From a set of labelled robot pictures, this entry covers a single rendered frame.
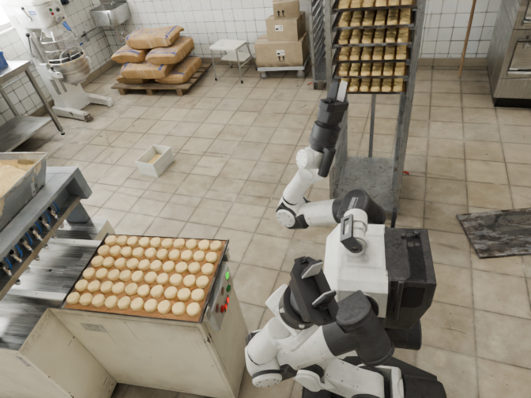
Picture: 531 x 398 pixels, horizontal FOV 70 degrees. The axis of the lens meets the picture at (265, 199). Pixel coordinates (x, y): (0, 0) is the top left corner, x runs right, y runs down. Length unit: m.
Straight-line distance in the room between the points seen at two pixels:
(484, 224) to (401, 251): 1.96
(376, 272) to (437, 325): 1.43
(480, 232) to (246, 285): 1.65
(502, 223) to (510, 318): 0.76
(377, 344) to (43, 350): 1.39
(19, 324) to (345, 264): 1.36
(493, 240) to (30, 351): 2.71
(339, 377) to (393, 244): 0.82
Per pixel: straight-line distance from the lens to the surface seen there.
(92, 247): 1.95
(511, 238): 3.04
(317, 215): 1.35
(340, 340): 1.01
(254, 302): 2.54
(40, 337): 1.90
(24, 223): 1.76
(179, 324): 1.59
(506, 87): 4.38
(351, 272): 1.09
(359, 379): 1.88
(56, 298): 1.81
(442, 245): 2.87
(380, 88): 2.40
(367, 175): 3.13
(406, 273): 1.10
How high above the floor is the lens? 2.10
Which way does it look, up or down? 41 degrees down
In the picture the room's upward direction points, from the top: 10 degrees counter-clockwise
